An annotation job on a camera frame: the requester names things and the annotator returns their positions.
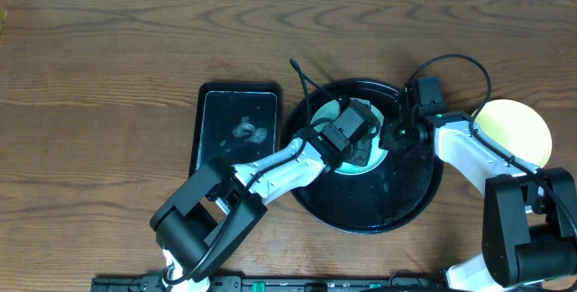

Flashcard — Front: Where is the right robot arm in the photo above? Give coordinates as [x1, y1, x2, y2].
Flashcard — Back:
[380, 113, 576, 291]

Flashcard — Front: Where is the right black cable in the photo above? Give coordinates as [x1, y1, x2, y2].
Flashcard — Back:
[398, 54, 577, 239]

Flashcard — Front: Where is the black round tray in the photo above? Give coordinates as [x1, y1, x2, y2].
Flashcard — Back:
[280, 79, 444, 233]

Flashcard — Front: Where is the black rectangular tray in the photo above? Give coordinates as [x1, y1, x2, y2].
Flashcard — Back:
[188, 82, 281, 174]

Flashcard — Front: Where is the yellow plate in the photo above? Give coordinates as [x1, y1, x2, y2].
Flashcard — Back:
[475, 99, 553, 168]

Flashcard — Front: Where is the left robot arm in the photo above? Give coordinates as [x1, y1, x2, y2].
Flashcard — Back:
[150, 123, 377, 289]

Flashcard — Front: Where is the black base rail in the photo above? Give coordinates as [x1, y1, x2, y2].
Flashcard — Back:
[90, 273, 448, 292]

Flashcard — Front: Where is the black cable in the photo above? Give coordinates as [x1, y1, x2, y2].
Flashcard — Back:
[398, 54, 577, 239]
[161, 58, 348, 287]

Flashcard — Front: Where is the left black cable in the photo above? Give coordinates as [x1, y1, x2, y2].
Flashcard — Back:
[161, 58, 348, 287]

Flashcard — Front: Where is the white plate with M stain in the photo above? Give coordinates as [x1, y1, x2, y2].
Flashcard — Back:
[311, 101, 388, 176]

